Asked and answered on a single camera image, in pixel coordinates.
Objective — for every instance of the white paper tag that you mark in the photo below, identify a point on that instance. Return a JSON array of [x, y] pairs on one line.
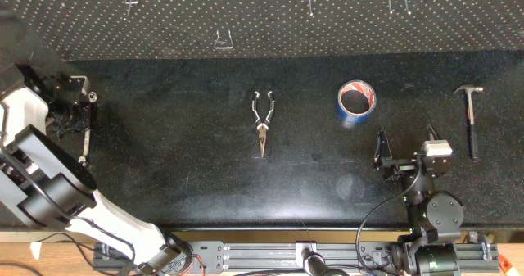
[[36, 249]]

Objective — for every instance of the roll of blue tape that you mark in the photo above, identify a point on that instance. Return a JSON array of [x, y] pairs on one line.
[[344, 113]]

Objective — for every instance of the wrench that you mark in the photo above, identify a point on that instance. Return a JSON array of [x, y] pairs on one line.
[[85, 143]]

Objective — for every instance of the orange tag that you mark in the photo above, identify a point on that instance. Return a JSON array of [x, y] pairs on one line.
[[506, 266]]

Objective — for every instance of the black pegboard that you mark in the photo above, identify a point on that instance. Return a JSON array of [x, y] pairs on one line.
[[286, 26]]

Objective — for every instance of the mounting rail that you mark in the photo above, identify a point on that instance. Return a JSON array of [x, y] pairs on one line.
[[262, 257]]

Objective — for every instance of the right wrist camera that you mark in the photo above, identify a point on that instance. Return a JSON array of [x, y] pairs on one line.
[[436, 148]]

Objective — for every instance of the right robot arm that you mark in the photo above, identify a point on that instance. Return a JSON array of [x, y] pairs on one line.
[[442, 216]]

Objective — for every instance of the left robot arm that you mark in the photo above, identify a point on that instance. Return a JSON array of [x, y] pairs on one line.
[[24, 112]]

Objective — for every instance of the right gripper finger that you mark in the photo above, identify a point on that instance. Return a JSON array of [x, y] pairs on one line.
[[431, 133], [382, 149]]

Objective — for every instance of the black and white pliers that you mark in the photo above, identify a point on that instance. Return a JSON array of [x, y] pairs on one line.
[[262, 138]]

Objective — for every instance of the hammer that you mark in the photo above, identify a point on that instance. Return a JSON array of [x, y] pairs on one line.
[[471, 112]]

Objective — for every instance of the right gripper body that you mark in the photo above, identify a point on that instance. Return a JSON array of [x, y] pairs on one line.
[[403, 163]]

